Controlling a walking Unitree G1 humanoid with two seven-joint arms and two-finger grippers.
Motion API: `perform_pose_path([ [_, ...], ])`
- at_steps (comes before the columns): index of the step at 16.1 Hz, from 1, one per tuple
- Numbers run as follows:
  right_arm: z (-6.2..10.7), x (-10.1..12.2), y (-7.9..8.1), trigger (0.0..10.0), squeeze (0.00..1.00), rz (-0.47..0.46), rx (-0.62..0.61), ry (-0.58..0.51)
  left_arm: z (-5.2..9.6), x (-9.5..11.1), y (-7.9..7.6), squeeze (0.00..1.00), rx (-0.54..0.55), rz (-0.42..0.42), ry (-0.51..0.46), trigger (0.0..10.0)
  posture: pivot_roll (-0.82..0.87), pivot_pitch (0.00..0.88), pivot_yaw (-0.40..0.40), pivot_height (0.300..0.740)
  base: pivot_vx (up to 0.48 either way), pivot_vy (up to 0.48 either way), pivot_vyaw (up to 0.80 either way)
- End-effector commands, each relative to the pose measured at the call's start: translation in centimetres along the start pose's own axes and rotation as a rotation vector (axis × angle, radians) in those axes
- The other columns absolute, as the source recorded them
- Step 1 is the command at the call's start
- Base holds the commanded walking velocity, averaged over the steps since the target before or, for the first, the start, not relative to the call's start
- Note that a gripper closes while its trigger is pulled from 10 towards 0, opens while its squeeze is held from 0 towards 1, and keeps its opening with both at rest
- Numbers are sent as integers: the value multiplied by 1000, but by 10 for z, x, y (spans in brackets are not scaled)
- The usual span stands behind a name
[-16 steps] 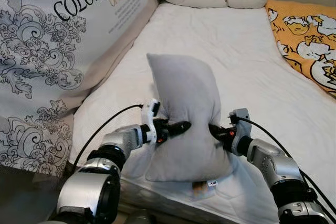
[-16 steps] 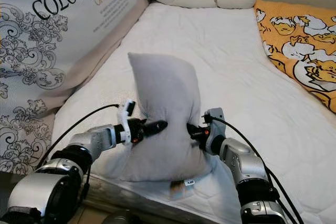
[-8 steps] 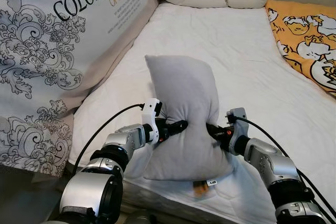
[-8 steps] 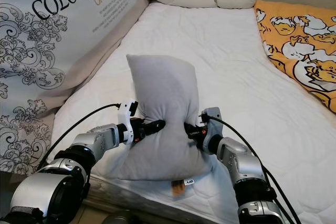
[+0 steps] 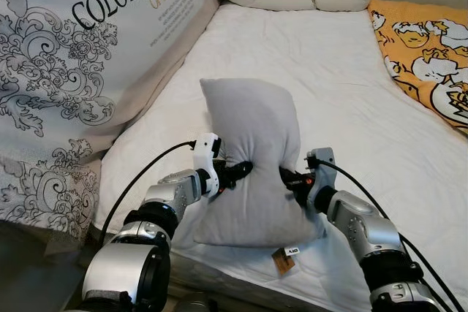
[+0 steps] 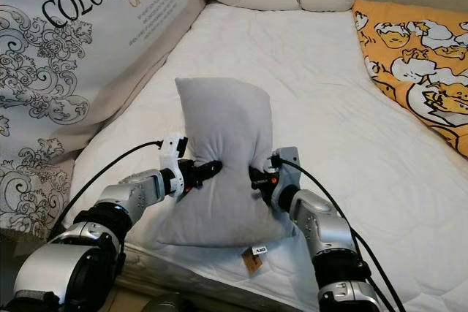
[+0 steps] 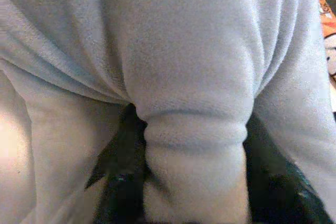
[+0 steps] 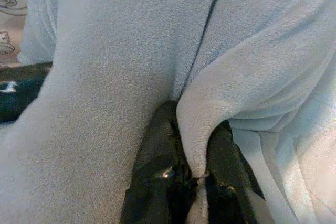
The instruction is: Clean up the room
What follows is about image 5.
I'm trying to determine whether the plain grey pillow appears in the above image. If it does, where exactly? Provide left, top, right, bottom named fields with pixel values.
left=192, top=77, right=326, bottom=248

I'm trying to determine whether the large grey floral printed cushion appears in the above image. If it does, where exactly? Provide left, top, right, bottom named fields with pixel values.
left=0, top=0, right=220, bottom=243

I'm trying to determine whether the orange cartoon print blanket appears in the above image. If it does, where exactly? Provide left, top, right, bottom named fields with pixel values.
left=368, top=0, right=468, bottom=137

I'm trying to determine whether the brown label tag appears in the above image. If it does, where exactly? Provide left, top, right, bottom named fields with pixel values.
left=272, top=246, right=301, bottom=276

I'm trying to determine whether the white quilted mattress pad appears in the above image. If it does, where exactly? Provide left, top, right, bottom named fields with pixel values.
left=95, top=4, right=468, bottom=312

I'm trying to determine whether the grey quilted mattress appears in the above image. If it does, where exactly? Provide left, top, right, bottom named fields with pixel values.
left=168, top=254, right=330, bottom=312

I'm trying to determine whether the grey robot foot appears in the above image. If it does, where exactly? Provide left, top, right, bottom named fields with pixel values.
left=173, top=294, right=213, bottom=312

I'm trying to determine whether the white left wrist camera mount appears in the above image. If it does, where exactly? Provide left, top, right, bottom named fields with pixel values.
left=193, top=133, right=224, bottom=197

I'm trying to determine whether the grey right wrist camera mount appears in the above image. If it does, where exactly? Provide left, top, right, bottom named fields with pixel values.
left=306, top=148, right=337, bottom=210

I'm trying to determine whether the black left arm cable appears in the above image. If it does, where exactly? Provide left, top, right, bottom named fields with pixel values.
left=100, top=140, right=198, bottom=243

